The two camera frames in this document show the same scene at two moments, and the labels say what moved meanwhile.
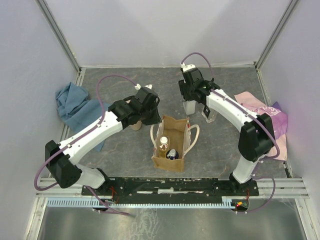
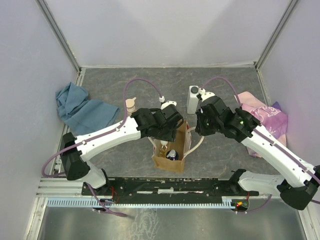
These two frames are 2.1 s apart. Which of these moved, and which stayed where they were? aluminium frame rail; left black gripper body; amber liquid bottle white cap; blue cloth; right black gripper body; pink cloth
Moved: left black gripper body; right black gripper body
Stayed: pink cloth; amber liquid bottle white cap; blue cloth; aluminium frame rail
